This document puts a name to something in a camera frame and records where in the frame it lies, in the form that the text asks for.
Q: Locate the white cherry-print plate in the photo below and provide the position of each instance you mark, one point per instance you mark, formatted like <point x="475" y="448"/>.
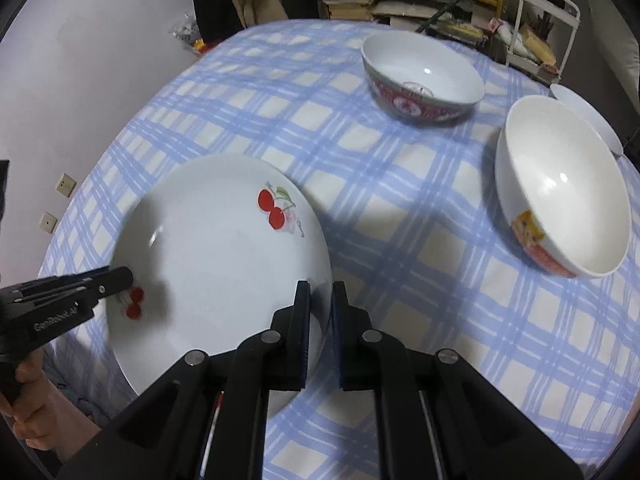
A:
<point x="215" y="260"/>

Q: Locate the blue checked sheet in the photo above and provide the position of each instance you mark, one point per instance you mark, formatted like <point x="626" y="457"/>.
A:
<point x="400" y="220"/>

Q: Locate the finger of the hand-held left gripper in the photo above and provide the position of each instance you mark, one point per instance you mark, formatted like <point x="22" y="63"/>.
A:
<point x="112" y="280"/>

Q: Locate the white wall socket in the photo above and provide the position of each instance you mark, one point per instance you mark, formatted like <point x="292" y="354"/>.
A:
<point x="65" y="186"/>
<point x="48" y="221"/>

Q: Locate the stack of old books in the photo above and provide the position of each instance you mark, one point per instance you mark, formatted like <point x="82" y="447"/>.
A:
<point x="347" y="6"/>

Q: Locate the pile of magazines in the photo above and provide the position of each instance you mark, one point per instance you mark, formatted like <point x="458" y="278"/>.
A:
<point x="400" y="12"/>

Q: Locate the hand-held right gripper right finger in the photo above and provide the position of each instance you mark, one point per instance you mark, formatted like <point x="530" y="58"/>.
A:
<point x="337" y="340"/>

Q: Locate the patterned plastic bag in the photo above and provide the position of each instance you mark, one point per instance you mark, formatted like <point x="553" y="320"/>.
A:
<point x="186" y="32"/>

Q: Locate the large white printed bowl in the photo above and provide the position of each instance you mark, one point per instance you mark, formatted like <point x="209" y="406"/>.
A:
<point x="560" y="200"/>

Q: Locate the white trolley cart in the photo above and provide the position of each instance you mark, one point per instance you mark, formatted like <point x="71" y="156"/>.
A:
<point x="522" y="15"/>

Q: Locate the beige box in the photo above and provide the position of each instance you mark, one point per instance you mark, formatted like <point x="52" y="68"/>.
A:
<point x="537" y="47"/>

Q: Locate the shallow plain white bowl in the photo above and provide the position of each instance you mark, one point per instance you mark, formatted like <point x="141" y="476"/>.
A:
<point x="595" y="120"/>

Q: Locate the red patterned bowl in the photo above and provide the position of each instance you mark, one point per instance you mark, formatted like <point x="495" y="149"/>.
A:
<point x="425" y="55"/>

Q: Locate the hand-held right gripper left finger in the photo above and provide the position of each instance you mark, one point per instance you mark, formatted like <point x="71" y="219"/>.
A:
<point x="303" y="340"/>

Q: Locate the yellow red packet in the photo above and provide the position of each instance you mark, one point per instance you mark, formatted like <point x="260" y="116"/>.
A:
<point x="205" y="45"/>

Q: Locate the person's left hand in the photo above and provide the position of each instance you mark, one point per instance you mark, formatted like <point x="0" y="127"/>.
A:
<point x="55" y="415"/>

